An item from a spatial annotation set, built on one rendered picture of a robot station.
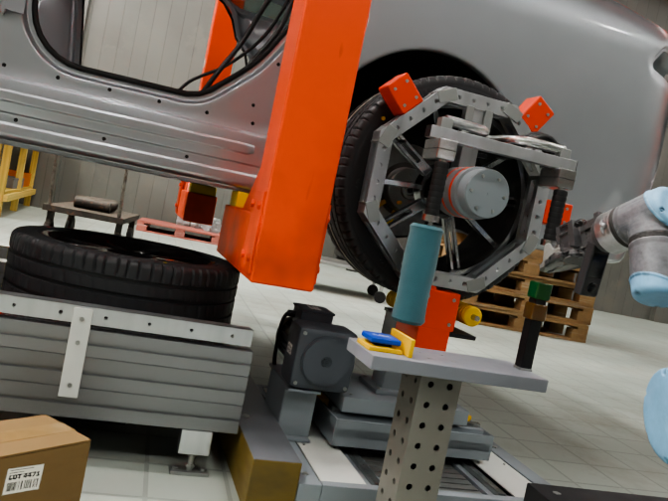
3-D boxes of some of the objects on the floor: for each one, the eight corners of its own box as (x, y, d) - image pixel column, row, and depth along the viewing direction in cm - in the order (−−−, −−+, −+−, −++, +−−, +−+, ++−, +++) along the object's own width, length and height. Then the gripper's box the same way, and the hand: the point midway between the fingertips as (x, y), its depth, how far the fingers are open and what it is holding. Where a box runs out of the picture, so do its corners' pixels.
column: (407, 537, 166) (443, 366, 164) (423, 559, 157) (462, 378, 155) (368, 534, 163) (405, 361, 161) (383, 557, 154) (421, 373, 152)
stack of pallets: (536, 323, 750) (557, 230, 745) (590, 344, 654) (614, 238, 648) (414, 301, 715) (433, 204, 710) (451, 320, 619) (475, 208, 613)
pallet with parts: (218, 241, 1000) (222, 219, 998) (223, 246, 920) (228, 223, 919) (137, 226, 971) (141, 203, 969) (135, 230, 891) (139, 206, 890)
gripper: (621, 216, 148) (554, 248, 167) (588, 208, 145) (523, 241, 163) (626, 253, 145) (557, 281, 164) (592, 247, 142) (526, 275, 160)
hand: (545, 270), depth 161 cm, fingers closed
